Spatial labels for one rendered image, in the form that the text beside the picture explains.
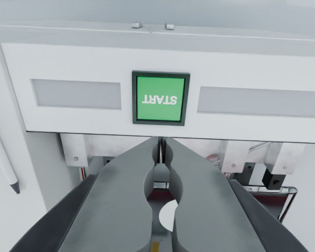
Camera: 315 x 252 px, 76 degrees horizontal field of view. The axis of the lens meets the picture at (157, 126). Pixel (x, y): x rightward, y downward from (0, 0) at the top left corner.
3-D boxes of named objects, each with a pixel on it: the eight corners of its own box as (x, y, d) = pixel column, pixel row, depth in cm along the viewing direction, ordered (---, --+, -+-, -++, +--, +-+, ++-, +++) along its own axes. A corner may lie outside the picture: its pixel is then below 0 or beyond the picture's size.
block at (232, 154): (236, 162, 34) (242, 174, 32) (216, 161, 34) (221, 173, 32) (247, 120, 31) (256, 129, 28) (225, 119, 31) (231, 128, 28)
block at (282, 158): (282, 164, 35) (292, 176, 32) (262, 163, 35) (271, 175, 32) (300, 122, 31) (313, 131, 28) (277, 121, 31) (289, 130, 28)
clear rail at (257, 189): (293, 190, 36) (297, 196, 35) (82, 182, 36) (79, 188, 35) (296, 184, 36) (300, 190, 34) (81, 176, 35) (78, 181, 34)
